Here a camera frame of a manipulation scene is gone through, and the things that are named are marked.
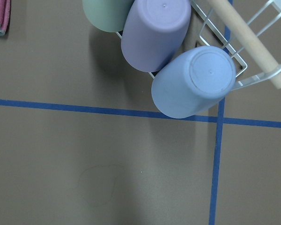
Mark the blue plastic cup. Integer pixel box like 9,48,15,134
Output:
151,46,236,119

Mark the white wire cup rack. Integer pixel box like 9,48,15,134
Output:
115,0,281,91

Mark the green plastic cup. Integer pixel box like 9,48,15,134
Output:
82,0,134,32

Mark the purple plastic cup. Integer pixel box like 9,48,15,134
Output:
121,0,191,72

